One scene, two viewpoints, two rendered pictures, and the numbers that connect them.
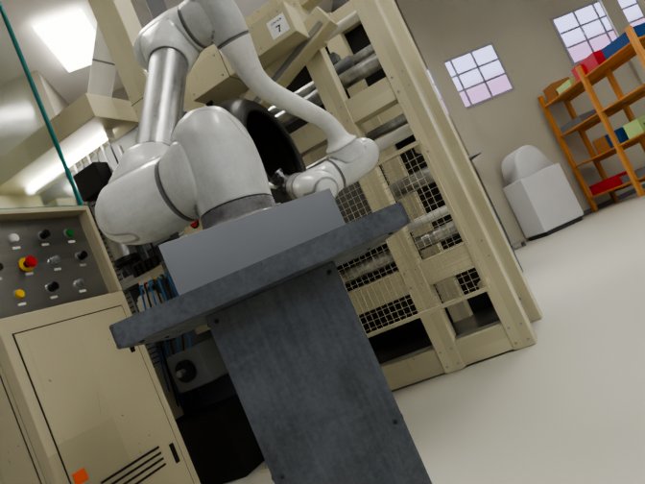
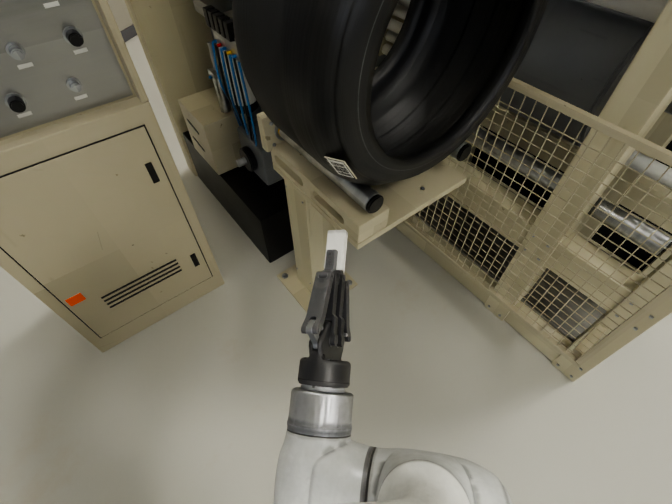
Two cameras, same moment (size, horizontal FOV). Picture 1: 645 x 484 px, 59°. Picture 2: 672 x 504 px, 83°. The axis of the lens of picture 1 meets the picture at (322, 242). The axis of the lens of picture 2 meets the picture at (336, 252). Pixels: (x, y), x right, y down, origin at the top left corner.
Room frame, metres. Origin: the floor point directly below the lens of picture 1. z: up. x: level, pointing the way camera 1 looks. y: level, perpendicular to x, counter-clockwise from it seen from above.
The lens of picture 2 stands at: (1.65, -0.10, 1.45)
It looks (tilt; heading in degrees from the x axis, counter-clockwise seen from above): 52 degrees down; 29
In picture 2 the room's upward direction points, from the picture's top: straight up
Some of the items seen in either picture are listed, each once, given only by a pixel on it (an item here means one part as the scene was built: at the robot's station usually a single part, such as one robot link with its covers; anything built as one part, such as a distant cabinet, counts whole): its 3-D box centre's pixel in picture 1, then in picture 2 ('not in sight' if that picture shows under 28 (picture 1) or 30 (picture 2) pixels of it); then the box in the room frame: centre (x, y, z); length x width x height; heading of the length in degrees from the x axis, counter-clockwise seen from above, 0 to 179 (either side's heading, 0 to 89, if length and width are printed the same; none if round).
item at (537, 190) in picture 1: (537, 189); not in sight; (9.20, -3.49, 0.72); 0.80 x 0.66 x 1.43; 98
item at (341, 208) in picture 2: not in sight; (325, 183); (2.25, 0.25, 0.83); 0.36 x 0.09 x 0.06; 66
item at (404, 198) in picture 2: not in sight; (367, 172); (2.38, 0.20, 0.80); 0.37 x 0.36 x 0.02; 156
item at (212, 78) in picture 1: (250, 59); not in sight; (2.60, -0.04, 1.71); 0.61 x 0.25 x 0.15; 66
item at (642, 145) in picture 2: (364, 255); (498, 206); (2.59, -0.15, 0.65); 0.90 x 0.02 x 0.70; 66
